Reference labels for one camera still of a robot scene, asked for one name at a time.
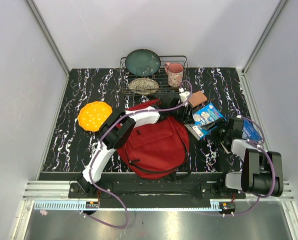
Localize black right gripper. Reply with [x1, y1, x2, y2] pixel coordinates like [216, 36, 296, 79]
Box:
[200, 116, 229, 145]

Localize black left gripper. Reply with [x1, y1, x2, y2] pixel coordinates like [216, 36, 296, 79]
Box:
[168, 102, 195, 126]

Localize blue treehouse comic book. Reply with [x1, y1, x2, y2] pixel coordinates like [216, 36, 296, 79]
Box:
[189, 103, 224, 140]

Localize blue Animal Farm book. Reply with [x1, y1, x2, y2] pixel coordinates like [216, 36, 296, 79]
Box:
[242, 119, 262, 142]

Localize red backpack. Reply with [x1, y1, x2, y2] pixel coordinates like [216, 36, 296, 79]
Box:
[116, 99, 191, 182]

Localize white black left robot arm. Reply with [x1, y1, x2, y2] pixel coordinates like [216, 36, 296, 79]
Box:
[77, 91, 193, 198]

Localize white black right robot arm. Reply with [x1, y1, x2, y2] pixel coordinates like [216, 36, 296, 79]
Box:
[202, 115, 283, 198]

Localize pink leather wallet notebook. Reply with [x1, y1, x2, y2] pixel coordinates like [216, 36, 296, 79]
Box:
[189, 91, 207, 107]

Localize pink patterned mug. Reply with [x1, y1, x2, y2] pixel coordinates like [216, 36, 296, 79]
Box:
[164, 62, 184, 88]

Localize beige patterned small plate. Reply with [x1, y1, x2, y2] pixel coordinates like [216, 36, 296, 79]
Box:
[129, 78, 159, 95]

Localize dark teal plate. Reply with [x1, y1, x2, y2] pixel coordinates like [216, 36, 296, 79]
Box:
[125, 49, 161, 77]

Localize orange dotted plate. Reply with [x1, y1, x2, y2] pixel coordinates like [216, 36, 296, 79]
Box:
[78, 101, 112, 132]

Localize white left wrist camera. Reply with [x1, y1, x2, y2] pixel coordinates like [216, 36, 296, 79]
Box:
[179, 87, 190, 103]

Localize black wire dish rack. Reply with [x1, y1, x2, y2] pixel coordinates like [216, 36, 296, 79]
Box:
[118, 55, 190, 97]

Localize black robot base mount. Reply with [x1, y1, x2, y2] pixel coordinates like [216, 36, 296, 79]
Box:
[68, 172, 245, 210]

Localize aluminium frame rail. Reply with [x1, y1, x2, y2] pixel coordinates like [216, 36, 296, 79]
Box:
[24, 0, 70, 76]

